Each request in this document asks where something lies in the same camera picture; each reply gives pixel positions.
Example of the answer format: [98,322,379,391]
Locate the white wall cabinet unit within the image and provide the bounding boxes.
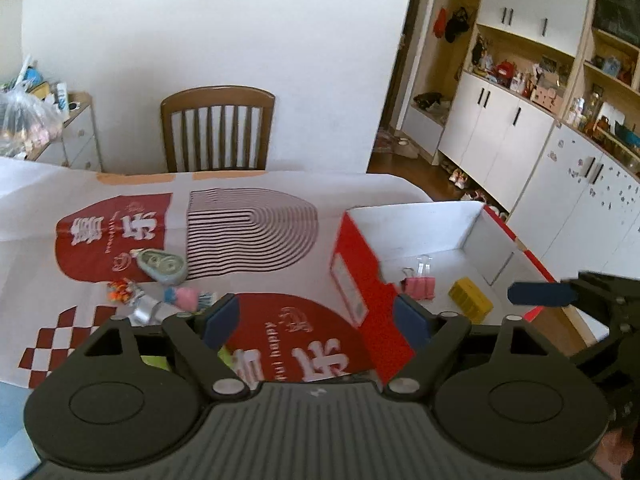
[400,0,640,291]

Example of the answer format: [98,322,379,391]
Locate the pink binder clip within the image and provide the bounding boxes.
[400,255,437,302]

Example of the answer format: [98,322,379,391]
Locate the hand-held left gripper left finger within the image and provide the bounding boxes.
[82,292,251,402]

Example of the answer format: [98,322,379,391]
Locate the small yellow box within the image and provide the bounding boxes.
[447,277,495,322]

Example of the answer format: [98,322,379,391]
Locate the patterned door rug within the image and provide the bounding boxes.
[372,129,401,156]

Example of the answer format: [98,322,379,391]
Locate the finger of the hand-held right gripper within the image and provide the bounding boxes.
[507,280,574,309]

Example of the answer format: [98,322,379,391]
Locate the shelf clutter of toys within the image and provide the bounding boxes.
[470,35,568,111]

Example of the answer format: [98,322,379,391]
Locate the brown wooden chair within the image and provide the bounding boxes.
[160,85,277,173]

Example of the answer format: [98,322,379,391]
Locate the black hanging bag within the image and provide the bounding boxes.
[444,7,471,43]

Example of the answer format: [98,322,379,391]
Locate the clear plastic bag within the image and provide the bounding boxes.
[0,82,63,158]

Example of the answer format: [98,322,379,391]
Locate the white drawer cabinet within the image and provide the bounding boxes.
[30,91,103,172]

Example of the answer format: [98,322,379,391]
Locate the red cardboard box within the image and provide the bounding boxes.
[330,201,611,386]

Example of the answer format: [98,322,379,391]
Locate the pink and blue small toy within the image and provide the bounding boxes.
[164,286,217,311]

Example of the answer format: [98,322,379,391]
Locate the row of shoes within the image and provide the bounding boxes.
[440,160,511,221]

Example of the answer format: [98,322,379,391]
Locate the green chalkboard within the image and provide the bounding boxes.
[592,0,640,46]

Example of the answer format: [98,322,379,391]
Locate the dark shoes on shelf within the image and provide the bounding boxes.
[414,91,451,111]

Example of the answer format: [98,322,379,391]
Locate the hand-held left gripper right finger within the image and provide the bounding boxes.
[382,292,551,403]

